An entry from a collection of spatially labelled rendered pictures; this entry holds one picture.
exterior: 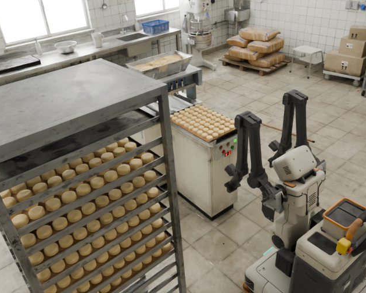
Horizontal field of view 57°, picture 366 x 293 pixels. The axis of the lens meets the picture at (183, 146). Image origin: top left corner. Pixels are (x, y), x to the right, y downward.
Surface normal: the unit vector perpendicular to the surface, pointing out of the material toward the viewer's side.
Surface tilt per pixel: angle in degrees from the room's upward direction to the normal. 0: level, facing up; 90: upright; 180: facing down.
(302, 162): 48
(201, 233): 0
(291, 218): 90
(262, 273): 0
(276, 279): 0
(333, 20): 90
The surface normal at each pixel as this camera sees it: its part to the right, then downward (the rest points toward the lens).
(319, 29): -0.76, 0.38
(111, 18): 0.64, 0.37
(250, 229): -0.07, -0.85
